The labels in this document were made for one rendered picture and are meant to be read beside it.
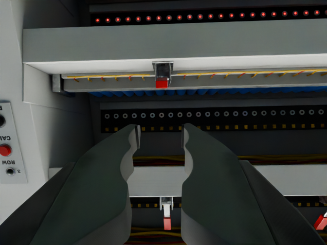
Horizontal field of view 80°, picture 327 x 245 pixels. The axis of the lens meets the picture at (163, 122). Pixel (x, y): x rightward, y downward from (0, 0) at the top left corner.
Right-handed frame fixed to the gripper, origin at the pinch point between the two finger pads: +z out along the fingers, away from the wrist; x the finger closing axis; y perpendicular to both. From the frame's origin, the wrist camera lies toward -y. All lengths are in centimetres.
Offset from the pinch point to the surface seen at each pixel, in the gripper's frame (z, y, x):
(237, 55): 14.5, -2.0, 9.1
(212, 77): 17.7, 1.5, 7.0
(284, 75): 18.8, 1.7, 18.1
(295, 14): 33.0, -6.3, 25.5
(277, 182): 10.9, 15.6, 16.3
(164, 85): 8.5, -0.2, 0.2
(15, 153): 11.4, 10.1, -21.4
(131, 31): 16.3, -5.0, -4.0
